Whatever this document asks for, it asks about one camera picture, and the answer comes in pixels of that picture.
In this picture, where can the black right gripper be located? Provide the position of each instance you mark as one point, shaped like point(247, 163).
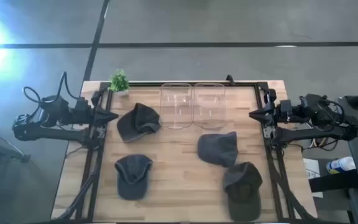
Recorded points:
point(283, 112)

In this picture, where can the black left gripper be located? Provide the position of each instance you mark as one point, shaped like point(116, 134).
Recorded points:
point(87, 116)

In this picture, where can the dark navy cap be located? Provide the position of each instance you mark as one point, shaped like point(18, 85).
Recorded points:
point(217, 149)

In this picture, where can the blue-grey denim cap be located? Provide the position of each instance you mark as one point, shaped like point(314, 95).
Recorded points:
point(133, 175)

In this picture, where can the dark olive cap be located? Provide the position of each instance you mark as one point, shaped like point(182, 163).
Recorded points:
point(242, 189)

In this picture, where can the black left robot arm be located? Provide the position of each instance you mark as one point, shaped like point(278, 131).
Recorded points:
point(48, 134)

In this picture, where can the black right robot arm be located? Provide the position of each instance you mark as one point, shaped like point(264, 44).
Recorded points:
point(315, 133)

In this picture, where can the black folded cap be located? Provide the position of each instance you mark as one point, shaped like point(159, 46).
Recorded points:
point(138, 123)

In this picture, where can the small green potted plant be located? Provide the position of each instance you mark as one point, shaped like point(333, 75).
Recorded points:
point(119, 81)

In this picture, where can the clear plastic bin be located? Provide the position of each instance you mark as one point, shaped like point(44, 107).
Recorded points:
point(210, 105)
point(176, 105)

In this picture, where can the white printed paper sheet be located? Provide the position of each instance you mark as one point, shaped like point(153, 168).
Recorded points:
point(313, 174)

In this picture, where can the white bottle blue yellow label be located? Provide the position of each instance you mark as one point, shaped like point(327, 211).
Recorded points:
point(340, 165)

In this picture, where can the black metal table frame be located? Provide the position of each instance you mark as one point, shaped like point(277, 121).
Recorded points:
point(261, 93)

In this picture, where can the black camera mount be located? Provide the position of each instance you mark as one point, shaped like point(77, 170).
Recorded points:
point(230, 79)

